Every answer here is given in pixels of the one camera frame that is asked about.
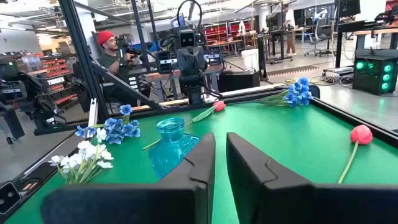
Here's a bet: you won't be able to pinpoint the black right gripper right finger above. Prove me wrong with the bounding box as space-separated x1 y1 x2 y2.
226 132 398 224

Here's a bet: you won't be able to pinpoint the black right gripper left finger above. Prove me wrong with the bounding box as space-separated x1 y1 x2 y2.
40 133 216 224

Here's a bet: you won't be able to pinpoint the red tulip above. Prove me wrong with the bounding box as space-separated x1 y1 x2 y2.
142 100 227 151
337 124 374 185

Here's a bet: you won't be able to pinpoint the white flower bunch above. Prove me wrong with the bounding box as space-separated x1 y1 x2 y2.
48 127 114 185

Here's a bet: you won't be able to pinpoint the blue flower bunch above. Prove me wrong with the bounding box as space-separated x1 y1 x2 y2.
245 77 313 108
74 104 141 146

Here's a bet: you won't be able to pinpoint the blue glass vase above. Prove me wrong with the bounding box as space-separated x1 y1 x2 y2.
147 117 200 180

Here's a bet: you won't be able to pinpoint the black box with white label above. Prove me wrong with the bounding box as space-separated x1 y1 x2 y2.
203 52 223 67
155 50 178 74

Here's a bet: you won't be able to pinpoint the shelf rack with red bins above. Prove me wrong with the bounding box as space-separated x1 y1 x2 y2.
203 19 254 46
27 54 78 110

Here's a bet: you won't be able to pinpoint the black equipment case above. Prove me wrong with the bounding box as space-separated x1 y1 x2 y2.
217 70 261 93

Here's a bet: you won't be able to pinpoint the white bin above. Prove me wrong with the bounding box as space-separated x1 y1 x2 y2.
241 49 260 72

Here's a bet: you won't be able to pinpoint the person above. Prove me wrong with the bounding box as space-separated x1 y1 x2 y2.
282 3 298 57
95 30 152 106

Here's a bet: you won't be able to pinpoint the grey office chair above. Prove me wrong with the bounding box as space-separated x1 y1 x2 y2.
304 17 333 57

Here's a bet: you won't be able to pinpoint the black computer tower green lights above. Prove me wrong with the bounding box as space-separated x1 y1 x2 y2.
353 55 398 96

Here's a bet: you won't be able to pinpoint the black computer monitor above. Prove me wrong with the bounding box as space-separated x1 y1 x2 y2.
337 0 361 18

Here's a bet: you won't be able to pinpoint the black desk with wooden top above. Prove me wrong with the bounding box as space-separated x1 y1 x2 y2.
335 20 398 68

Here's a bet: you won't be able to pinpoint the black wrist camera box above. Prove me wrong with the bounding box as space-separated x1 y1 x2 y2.
179 29 197 49

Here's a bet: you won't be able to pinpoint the black diagonal frame strut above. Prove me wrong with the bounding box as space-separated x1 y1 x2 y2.
88 58 165 112

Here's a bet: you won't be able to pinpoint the black vertical frame post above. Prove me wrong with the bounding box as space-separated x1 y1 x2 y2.
57 0 109 124

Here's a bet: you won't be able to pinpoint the black depth camera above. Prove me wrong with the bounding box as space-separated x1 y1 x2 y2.
0 182 21 215

